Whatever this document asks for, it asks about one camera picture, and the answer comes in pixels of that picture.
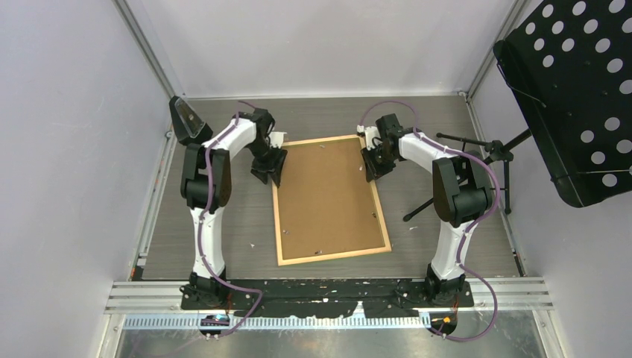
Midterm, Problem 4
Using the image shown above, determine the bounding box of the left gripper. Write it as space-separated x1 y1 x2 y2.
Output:
247 139 287 186

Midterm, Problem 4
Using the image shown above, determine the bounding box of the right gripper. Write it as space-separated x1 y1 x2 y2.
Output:
361 142 399 183

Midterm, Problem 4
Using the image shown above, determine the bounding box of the wooden picture frame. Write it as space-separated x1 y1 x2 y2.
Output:
271 134 393 267

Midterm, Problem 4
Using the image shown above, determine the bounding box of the brown backing board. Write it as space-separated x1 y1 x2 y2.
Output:
276 138 387 261

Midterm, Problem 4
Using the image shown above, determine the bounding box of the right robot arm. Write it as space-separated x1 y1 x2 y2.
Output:
356 114 499 307

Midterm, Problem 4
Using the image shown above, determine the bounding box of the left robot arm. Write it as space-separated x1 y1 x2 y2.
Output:
180 108 288 309

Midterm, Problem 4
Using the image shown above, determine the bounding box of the black wedge object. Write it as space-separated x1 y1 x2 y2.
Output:
168 95 213 146

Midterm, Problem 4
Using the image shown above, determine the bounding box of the black music stand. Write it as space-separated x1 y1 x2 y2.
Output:
402 0 632 223

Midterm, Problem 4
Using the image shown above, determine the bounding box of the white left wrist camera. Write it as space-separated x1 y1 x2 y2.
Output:
268 131 287 148

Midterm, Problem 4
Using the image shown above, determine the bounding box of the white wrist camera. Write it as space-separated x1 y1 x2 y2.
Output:
356 125 382 151
268 131 287 148

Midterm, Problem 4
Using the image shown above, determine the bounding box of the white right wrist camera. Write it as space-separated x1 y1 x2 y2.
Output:
356 125 382 151

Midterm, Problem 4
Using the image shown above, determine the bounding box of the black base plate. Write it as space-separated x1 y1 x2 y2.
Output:
179 278 474 318

